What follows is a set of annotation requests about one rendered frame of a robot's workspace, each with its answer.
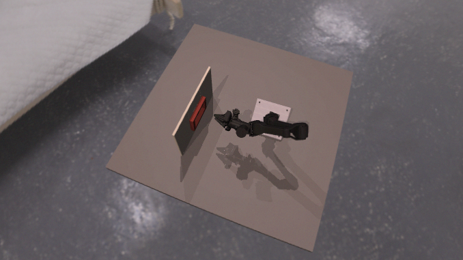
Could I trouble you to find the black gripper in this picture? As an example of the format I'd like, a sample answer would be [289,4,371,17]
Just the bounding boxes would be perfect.
[214,111,241,131]

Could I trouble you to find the dark red rectangular picture frame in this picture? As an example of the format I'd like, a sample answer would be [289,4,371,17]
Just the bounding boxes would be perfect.
[189,96,206,131]

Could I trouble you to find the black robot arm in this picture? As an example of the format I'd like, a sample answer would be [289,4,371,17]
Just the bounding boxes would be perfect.
[231,109,308,141]

